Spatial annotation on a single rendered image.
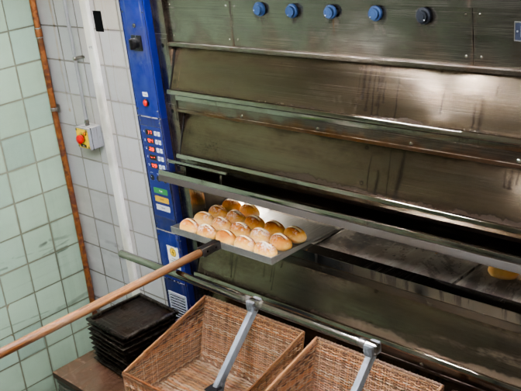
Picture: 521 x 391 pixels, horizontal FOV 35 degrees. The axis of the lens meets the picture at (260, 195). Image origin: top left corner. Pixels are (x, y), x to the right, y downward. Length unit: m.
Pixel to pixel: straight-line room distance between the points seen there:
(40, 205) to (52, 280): 0.39
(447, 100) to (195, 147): 1.17
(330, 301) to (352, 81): 0.84
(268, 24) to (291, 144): 0.42
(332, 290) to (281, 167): 0.48
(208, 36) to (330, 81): 0.58
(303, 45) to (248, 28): 0.25
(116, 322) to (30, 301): 0.70
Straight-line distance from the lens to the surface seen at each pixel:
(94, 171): 3.93
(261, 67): 2.92
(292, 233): 3.07
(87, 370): 3.70
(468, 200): 2.51
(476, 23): 2.38
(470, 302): 2.67
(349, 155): 2.76
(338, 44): 2.67
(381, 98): 2.59
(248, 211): 3.33
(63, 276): 4.25
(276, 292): 3.21
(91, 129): 3.74
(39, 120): 4.01
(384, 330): 2.92
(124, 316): 3.63
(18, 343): 2.70
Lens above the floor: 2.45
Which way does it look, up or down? 21 degrees down
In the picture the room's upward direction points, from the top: 7 degrees counter-clockwise
